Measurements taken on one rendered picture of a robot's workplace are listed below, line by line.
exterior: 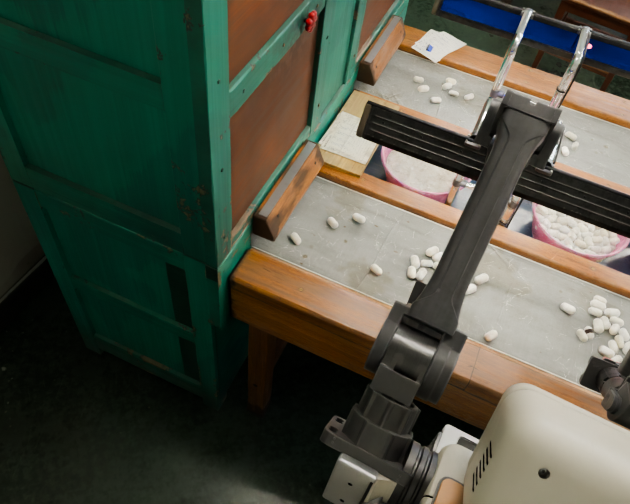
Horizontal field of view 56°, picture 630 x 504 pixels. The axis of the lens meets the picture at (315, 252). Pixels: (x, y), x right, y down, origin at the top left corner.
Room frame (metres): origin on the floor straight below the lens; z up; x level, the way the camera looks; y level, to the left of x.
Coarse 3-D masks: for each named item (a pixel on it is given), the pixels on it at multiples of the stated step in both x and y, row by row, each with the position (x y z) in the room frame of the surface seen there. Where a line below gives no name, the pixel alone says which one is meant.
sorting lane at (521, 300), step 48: (336, 192) 1.10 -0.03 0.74; (288, 240) 0.92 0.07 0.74; (336, 240) 0.94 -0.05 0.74; (384, 240) 0.97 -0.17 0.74; (432, 240) 0.99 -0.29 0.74; (384, 288) 0.82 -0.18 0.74; (480, 288) 0.87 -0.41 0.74; (528, 288) 0.89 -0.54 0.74; (576, 288) 0.91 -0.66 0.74; (480, 336) 0.73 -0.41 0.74; (528, 336) 0.75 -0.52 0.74; (576, 336) 0.77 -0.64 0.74; (576, 384) 0.65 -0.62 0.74
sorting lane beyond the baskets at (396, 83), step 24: (384, 72) 1.67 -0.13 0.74; (408, 72) 1.69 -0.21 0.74; (432, 72) 1.71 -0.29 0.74; (456, 72) 1.73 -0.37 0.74; (384, 96) 1.54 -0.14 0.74; (408, 96) 1.56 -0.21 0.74; (432, 96) 1.58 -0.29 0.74; (480, 96) 1.62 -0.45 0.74; (528, 96) 1.66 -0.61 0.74; (456, 120) 1.48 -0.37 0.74; (576, 120) 1.58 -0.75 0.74; (600, 120) 1.60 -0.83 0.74; (600, 144) 1.48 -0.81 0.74; (624, 144) 1.50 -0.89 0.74; (576, 168) 1.36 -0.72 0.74; (600, 168) 1.37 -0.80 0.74; (624, 168) 1.39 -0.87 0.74
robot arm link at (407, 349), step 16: (400, 336) 0.38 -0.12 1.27; (416, 336) 0.39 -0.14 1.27; (400, 352) 0.36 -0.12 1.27; (416, 352) 0.36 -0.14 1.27; (432, 352) 0.37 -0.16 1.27; (384, 368) 0.34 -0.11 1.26; (400, 368) 0.35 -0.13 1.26; (416, 368) 0.35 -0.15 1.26; (384, 384) 0.32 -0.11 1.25; (400, 384) 0.32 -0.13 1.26; (416, 384) 0.33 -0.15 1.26; (400, 400) 0.31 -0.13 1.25
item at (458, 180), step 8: (488, 104) 1.07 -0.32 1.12; (480, 112) 1.05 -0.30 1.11; (480, 120) 1.02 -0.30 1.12; (472, 136) 0.97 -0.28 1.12; (464, 144) 0.96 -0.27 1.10; (472, 144) 0.95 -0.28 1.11; (560, 144) 0.99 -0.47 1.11; (552, 152) 0.95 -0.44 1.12; (552, 160) 0.93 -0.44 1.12; (536, 168) 0.91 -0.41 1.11; (456, 176) 1.11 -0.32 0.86; (456, 184) 1.11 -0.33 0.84; (464, 184) 1.11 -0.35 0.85; (472, 184) 1.11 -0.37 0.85; (448, 192) 1.12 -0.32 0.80; (456, 192) 1.11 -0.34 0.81; (448, 200) 1.11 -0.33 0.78; (512, 200) 1.07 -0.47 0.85; (512, 208) 1.06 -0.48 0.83; (504, 216) 1.07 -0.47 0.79; (512, 216) 1.07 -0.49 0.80; (504, 224) 1.06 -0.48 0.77
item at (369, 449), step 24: (360, 408) 0.30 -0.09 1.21; (384, 408) 0.30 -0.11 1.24; (408, 408) 0.30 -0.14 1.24; (336, 432) 0.27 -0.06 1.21; (360, 432) 0.27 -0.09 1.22; (384, 432) 0.27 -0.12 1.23; (408, 432) 0.29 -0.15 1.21; (360, 456) 0.24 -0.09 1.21; (384, 456) 0.25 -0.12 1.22; (408, 480) 0.23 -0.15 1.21
